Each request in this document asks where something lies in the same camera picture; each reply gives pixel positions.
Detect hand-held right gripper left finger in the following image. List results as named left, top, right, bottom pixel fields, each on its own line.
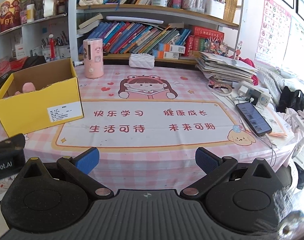
left=7, top=147, right=115, bottom=198

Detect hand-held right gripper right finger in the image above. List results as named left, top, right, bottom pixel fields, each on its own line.
left=180, top=147, right=285, bottom=198

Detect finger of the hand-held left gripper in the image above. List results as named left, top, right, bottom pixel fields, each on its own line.
left=0, top=133, right=26, bottom=155

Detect yellow cardboard box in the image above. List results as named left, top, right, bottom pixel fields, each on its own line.
left=0, top=58, right=84, bottom=138

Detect pink printed tablecloth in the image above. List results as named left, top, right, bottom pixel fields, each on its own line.
left=0, top=64, right=300, bottom=193

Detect black smartphone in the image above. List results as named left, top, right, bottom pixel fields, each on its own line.
left=235, top=102, right=272, bottom=137

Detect black case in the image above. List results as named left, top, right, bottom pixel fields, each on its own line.
left=0, top=72, right=12, bottom=90

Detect loose paper sheets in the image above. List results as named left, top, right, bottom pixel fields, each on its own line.
left=212, top=90, right=292, bottom=147

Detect white charger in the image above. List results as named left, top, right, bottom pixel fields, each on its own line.
left=238, top=81, right=253, bottom=95

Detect white power cube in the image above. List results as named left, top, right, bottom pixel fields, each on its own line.
left=250, top=89, right=272, bottom=107

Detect stack of papers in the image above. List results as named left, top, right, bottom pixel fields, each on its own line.
left=195, top=51, right=258, bottom=85

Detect red tassel ornament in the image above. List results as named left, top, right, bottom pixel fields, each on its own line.
left=49, top=34, right=55, bottom=60

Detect white pen cups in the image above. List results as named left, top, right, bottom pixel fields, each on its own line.
left=41, top=31, right=71, bottom=62

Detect pink humidifier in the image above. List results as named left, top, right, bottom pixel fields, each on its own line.
left=82, top=38, right=104, bottom=79

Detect grey blanket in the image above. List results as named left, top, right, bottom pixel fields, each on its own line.
left=257, top=65, right=297, bottom=105

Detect black bag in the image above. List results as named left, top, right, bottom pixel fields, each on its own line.
left=277, top=86, right=304, bottom=113

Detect pink cloth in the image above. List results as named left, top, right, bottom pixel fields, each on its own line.
left=240, top=58, right=258, bottom=85

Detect small cartoon figure stand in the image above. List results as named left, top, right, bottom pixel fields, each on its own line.
left=234, top=41, right=243, bottom=60

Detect white quilted pouch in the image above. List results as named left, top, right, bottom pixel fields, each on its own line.
left=129, top=53, right=155, bottom=70

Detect orange blue carton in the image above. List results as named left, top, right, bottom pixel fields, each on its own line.
left=158, top=43, right=186, bottom=53
left=153, top=50, right=180, bottom=60

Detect white shelf unit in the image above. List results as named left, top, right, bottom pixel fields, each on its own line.
left=0, top=12, right=70, bottom=63

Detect acrylic figure stands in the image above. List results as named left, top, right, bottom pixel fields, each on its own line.
left=204, top=36, right=228, bottom=57

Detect wealth god paper container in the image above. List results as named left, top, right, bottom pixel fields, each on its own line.
left=0, top=0, right=21, bottom=33

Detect thick red dictionary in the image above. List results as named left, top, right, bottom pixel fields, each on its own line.
left=185, top=26, right=225, bottom=57

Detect white bottle yellow label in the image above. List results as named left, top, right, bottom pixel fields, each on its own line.
left=26, top=4, right=35, bottom=23

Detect row of leaning blue books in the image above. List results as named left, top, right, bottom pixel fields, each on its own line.
left=102, top=21, right=191, bottom=54

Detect lying beige books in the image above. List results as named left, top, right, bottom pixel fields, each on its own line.
left=77, top=12, right=104, bottom=34

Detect white paper holder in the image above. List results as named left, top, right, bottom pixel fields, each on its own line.
left=43, top=0, right=58, bottom=18

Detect white rolled paper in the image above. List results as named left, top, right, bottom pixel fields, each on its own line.
left=106, top=16, right=165, bottom=25

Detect white pen box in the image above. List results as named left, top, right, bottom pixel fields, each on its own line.
left=204, top=0, right=226, bottom=20

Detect set of yellow books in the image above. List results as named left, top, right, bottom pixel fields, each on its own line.
left=223, top=0, right=240, bottom=23

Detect wooden bookshelf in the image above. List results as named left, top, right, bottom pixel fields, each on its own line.
left=68, top=0, right=245, bottom=65

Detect white charging cable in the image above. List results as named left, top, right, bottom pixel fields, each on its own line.
left=263, top=134, right=278, bottom=167

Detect alphabet wall poster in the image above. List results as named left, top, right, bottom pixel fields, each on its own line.
left=255, top=0, right=292, bottom=67

